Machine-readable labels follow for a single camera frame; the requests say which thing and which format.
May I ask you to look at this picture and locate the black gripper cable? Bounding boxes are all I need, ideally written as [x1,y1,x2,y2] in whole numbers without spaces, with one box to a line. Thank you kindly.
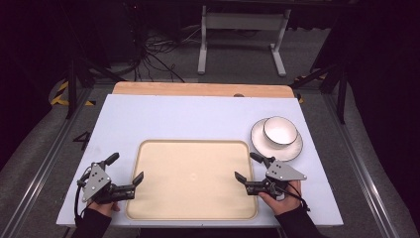
[73,167,93,227]
[275,180,311,212]

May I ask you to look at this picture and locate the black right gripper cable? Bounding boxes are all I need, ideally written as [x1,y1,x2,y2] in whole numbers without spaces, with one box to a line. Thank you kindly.
[275,180,311,212]

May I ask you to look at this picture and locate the beige tray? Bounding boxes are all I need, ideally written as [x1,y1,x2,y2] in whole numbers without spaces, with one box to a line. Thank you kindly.
[125,139,259,222]

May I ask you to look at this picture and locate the white table cover board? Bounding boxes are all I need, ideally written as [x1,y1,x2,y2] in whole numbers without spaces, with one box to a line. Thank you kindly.
[55,93,345,229]

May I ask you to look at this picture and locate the grey metal stand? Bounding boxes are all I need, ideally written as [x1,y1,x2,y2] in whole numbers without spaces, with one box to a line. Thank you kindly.
[196,4,292,78]

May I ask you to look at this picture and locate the yellow black hazard tape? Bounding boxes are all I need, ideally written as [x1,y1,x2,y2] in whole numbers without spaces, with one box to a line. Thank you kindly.
[294,72,329,104]
[49,80,97,107]

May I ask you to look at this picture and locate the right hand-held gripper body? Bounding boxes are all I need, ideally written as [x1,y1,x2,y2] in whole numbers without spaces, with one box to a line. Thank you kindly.
[245,158,308,199]

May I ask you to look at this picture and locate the bundle of black floor cables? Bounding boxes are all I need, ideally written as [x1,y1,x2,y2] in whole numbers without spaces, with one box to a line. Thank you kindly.
[130,24,203,83]

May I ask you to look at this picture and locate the white plate dark rim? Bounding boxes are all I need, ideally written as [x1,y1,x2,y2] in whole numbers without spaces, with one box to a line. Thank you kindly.
[250,117,304,163]

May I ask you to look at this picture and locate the white bowl dark rim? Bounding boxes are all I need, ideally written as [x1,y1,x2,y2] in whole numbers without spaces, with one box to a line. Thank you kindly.
[262,115,299,147]

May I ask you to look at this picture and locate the black tripod stand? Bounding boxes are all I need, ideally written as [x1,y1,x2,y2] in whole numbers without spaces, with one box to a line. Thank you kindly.
[289,60,349,125]
[64,49,127,121]

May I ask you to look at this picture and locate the person's left hand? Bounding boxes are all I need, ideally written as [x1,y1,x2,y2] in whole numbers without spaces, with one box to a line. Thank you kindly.
[86,201,122,218]

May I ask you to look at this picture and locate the person's right hand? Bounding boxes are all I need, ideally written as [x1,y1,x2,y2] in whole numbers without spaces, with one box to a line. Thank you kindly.
[259,179,303,216]

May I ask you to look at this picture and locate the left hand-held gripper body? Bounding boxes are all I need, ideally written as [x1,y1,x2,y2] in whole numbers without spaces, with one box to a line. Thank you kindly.
[76,161,137,204]

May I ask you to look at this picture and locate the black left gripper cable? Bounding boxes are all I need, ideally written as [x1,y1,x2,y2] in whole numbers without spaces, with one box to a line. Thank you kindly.
[73,167,93,227]

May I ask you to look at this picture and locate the aluminium floor rail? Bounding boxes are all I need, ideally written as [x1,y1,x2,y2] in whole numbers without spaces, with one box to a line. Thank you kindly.
[320,92,402,238]
[0,88,95,238]

